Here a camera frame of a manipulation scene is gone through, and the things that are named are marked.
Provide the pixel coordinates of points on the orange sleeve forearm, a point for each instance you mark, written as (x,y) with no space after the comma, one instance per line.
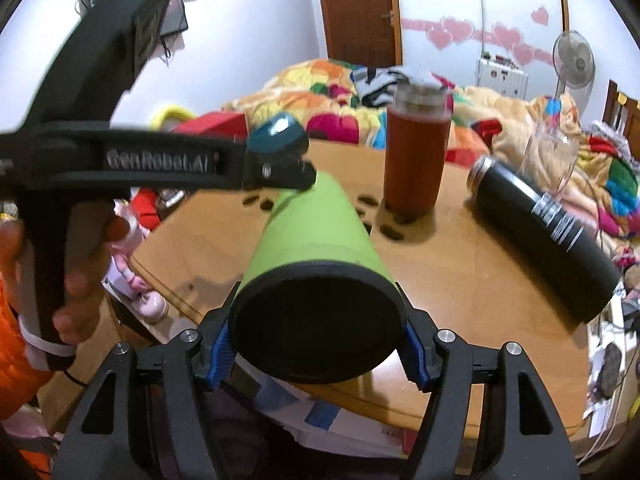
(19,382)

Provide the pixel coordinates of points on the person's left hand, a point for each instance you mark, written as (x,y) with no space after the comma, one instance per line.
(76,321)

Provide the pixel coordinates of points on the yellow foam tube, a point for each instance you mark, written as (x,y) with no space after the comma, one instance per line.
(171,116)

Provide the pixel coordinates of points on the black teal-tipped right gripper finger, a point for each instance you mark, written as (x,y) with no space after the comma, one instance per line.
(274,156)

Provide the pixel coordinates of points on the red cardboard box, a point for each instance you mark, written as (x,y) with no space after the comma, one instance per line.
(228,125)

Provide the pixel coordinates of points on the colourful patchwork blanket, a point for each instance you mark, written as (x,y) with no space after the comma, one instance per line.
(603,190)

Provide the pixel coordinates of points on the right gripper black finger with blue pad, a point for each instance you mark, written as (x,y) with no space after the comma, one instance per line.
(143,407)
(521,434)

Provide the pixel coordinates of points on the black thermos bottle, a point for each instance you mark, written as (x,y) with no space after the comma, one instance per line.
(552,239)

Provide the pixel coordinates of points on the green cup black base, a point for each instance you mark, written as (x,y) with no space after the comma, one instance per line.
(316,304)

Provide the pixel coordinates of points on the white wall box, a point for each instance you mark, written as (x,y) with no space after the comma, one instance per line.
(502,78)

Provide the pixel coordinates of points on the papers under table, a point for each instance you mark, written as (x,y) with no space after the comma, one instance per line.
(315,423)

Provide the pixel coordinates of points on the standing electric fan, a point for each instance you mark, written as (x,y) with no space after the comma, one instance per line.
(575,67)

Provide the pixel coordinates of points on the small wall monitor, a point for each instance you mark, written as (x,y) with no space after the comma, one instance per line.
(174,21)

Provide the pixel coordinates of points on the pink white doll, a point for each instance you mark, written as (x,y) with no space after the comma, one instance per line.
(146,302)

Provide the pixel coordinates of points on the brown wooden door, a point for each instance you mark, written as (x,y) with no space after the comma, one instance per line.
(363,32)

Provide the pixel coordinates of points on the grey black garment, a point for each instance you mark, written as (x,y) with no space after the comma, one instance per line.
(375,87)

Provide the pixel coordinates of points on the clear glass cup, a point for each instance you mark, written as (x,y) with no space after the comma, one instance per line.
(550,155)

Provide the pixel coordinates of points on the wooden chair back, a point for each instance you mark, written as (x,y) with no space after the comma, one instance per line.
(622,114)

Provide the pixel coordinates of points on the red thermos steel rim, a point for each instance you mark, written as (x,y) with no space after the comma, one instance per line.
(418,127)

